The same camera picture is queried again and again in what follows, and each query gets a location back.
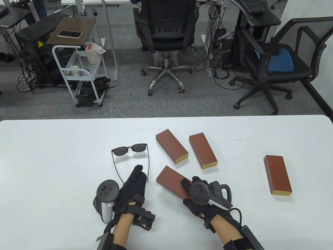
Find person's right hand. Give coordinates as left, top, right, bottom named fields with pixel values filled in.
left=181, top=176, right=240, bottom=233

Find person's left hand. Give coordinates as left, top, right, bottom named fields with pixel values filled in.
left=114, top=164, right=148, bottom=217

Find brown storage box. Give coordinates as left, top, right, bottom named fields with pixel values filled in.
left=156, top=165, right=193, bottom=200
left=263, top=155, right=293, bottom=196
left=189, top=132, right=218, bottom=170
left=155, top=128, right=189, bottom=165

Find black sunglasses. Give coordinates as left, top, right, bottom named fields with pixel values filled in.
left=111, top=143, right=151, bottom=184

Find person's right forearm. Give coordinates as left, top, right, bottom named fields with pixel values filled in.
left=210, top=216, right=244, bottom=246

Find person's left forearm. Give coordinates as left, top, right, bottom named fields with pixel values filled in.
left=112, top=214, right=136, bottom=246

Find grey white handheld controller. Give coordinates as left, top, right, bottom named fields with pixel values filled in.
left=189, top=181, right=233, bottom=211
left=93, top=180, right=120, bottom=224

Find black bag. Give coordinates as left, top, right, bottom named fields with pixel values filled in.
left=76, top=76, right=115, bottom=107

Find white rolling cart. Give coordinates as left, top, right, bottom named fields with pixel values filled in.
left=52, top=45, right=108, bottom=108

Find white plastic bag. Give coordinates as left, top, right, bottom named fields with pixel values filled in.
left=85, top=42, right=106, bottom=64

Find black office chair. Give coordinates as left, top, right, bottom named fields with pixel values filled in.
left=132, top=0, right=200, bottom=96

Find black computer tower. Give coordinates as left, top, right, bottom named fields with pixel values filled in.
left=214, top=28, right=235, bottom=68

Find blue seat cushion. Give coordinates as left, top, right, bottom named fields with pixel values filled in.
left=268, top=48, right=295, bottom=74

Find white smartphone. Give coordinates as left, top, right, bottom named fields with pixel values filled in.
left=57, top=30, right=83, bottom=40

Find black computer cabinet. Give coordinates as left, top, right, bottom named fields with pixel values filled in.
left=14, top=12, right=65, bottom=87

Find black mesh armchair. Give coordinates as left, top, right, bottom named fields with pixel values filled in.
left=229, top=17, right=327, bottom=115

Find brown side table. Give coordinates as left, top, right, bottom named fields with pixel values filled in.
left=46, top=17, right=97, bottom=48

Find black computer desk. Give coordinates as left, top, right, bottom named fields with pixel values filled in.
left=230, top=0, right=282, bottom=69

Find black keyboard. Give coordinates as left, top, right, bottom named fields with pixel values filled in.
left=237, top=0, right=265, bottom=14

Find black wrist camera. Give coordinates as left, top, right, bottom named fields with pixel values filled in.
left=133, top=211, right=156, bottom=231

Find aluminium frame post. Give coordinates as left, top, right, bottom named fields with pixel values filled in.
left=101, top=0, right=120, bottom=82

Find tangle of black cables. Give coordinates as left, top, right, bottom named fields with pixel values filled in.
left=194, top=4, right=236, bottom=80

